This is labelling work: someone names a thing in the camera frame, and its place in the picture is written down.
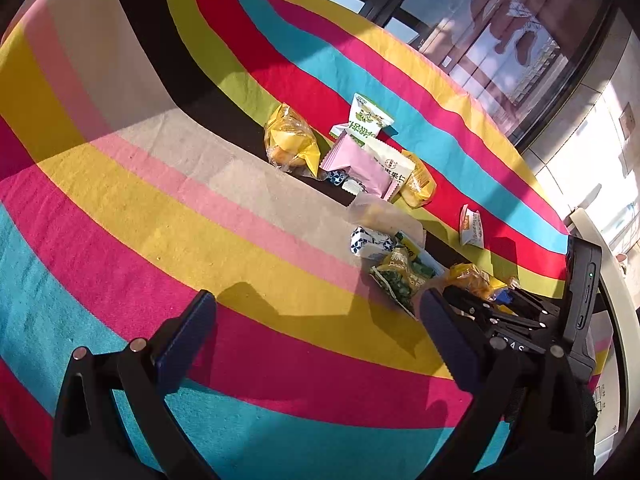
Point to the striped colourful tablecloth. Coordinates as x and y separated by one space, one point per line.
150 185

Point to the blue candy wrapper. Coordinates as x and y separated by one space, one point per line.
505 298

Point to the green white snack packet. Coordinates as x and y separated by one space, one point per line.
367 119

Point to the pink snack packet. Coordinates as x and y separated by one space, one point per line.
354 165

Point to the green leafy snack packet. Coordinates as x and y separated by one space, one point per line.
400 276

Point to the crinkled yellow snack packet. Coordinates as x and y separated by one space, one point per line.
470 277

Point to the large yellow bread packet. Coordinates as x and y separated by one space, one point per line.
290 142

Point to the wall socket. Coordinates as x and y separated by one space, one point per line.
628 122

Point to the clear packet brown snack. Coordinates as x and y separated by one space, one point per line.
380 217

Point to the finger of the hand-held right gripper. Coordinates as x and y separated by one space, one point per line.
535 302
480 306

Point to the yellow clear snack packet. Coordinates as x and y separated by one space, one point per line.
420 185

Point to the white clear snack packet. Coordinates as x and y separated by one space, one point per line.
395 160

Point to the green yellow snack packet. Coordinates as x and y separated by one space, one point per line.
407 246

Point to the small blue white candy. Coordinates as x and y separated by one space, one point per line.
336 177

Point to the blue white candy packet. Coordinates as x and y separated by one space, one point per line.
369 244

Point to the small orange white packet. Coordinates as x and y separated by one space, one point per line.
471 227

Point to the small white green packet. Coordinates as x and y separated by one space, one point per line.
353 187

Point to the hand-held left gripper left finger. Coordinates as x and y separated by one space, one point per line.
187 330

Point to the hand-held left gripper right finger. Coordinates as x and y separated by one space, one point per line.
442 332

